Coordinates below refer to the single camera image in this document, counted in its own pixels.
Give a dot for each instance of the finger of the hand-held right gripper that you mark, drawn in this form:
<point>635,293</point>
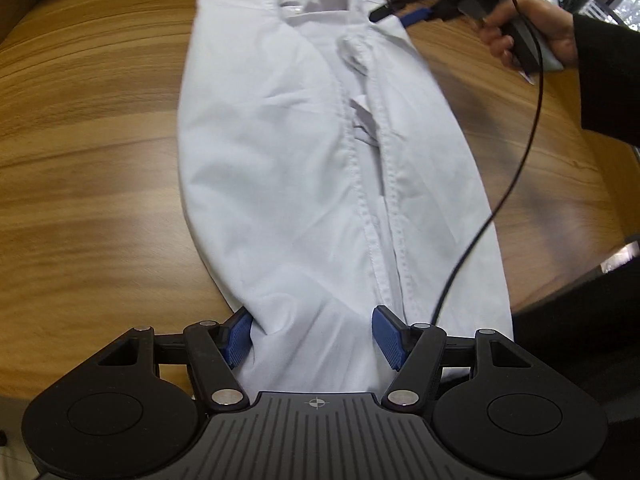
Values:
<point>382,12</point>
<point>415,16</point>

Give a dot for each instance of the person's right hand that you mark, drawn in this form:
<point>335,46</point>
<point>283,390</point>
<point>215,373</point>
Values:
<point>545,25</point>

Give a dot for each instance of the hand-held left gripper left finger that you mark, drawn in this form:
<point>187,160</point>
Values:
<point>239,337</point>

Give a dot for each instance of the person's dark clothing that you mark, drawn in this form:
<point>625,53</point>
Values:
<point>585,375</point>

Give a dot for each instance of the person's right forearm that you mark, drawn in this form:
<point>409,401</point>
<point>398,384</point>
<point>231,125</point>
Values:
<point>607,80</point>

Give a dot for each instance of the white shirt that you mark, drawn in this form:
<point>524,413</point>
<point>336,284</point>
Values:
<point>310,160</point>

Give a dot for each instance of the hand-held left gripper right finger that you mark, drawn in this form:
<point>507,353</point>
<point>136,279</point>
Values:
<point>390,337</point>

